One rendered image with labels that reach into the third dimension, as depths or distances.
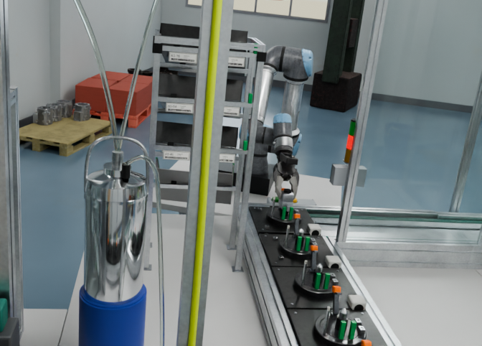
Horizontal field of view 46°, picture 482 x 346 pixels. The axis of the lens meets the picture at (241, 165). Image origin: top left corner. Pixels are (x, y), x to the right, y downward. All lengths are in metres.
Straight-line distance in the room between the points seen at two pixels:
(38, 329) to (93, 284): 0.46
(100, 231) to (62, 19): 5.86
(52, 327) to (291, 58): 1.50
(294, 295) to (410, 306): 0.47
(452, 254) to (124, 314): 1.41
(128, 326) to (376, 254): 1.15
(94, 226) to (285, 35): 9.16
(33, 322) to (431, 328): 1.22
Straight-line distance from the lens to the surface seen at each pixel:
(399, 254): 2.27
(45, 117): 6.42
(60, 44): 7.03
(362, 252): 2.21
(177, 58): 1.80
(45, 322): 1.79
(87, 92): 7.03
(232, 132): 1.93
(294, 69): 2.58
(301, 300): 1.74
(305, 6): 10.21
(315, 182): 3.04
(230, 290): 1.95
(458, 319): 2.07
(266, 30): 10.32
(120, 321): 1.36
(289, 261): 1.94
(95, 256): 1.30
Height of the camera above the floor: 1.86
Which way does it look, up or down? 18 degrees down
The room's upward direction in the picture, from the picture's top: 6 degrees clockwise
